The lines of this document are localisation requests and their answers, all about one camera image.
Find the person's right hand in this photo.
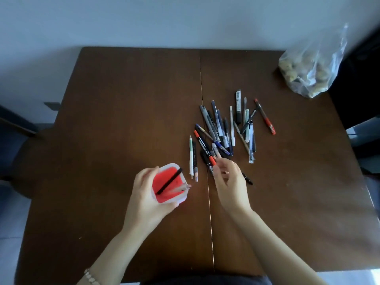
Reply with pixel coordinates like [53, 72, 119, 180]
[213, 157, 253, 216]

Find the person's left hand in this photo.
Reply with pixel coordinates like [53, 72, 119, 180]
[122, 167, 180, 232]

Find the red and white pen cup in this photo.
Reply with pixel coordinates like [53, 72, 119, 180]
[151, 163, 188, 204]

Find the person's left forearm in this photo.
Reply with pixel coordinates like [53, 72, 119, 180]
[77, 222, 162, 285]

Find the person's right forearm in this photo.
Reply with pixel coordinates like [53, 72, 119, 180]
[227, 208, 328, 285]

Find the clear barrel pen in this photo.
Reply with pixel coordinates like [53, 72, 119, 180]
[169, 183, 192, 195]

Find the black pen with slim barrel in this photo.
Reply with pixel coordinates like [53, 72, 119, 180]
[156, 168, 184, 196]

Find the pile of assorted pens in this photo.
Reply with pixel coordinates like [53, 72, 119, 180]
[189, 90, 277, 179]

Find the beige snacks heap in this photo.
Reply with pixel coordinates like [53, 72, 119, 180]
[279, 52, 331, 97]

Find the clear plastic bag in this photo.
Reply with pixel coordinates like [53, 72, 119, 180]
[278, 23, 349, 99]

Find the black chair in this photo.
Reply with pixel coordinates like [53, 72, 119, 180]
[328, 27, 380, 175]

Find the beaded bracelet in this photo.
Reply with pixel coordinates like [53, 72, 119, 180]
[83, 268, 100, 285]

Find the dark chair with wooden frame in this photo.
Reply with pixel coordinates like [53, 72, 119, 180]
[0, 101, 62, 200]

